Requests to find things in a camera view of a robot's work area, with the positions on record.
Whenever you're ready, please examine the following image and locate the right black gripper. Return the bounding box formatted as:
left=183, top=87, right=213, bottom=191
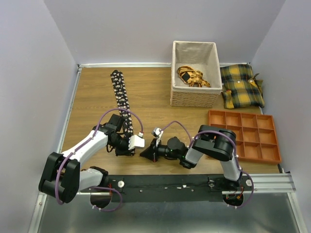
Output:
left=140, top=137, right=181, bottom=162

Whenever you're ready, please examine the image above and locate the black floral tie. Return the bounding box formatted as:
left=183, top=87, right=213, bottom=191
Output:
left=110, top=70, right=133, bottom=137

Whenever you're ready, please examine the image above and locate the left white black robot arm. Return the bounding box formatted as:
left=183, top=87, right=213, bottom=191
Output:
left=38, top=114, right=129, bottom=204

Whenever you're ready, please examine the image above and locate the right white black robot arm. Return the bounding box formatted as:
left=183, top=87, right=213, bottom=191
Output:
left=140, top=125, right=242, bottom=191

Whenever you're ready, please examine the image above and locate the orange patterned tie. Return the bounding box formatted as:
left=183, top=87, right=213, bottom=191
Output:
left=177, top=66, right=211, bottom=88

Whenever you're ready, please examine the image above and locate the orange compartment tray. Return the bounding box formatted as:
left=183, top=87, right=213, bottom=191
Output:
left=208, top=110, right=282, bottom=165

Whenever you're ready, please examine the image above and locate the wicker basket with liner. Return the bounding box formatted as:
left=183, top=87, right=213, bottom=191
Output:
left=170, top=41, right=222, bottom=108

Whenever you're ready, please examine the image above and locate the yellow plaid shirt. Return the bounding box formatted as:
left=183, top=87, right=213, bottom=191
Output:
left=220, top=64, right=265, bottom=109

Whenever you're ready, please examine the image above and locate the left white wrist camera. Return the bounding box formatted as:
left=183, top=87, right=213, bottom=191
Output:
left=128, top=132, right=145, bottom=150

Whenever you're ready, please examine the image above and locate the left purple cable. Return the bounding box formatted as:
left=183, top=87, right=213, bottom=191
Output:
left=55, top=108, right=144, bottom=212

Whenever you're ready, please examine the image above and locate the purple cable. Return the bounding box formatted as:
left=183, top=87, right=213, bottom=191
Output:
left=55, top=108, right=144, bottom=212
left=157, top=120, right=255, bottom=209

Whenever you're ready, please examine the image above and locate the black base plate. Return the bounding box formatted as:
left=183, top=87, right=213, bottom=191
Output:
left=80, top=174, right=253, bottom=203

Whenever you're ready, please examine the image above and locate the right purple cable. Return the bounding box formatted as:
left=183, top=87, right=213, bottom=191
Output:
left=157, top=120, right=255, bottom=209

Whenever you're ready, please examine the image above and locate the aluminium frame rail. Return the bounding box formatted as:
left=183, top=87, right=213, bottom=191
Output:
left=38, top=173, right=296, bottom=195

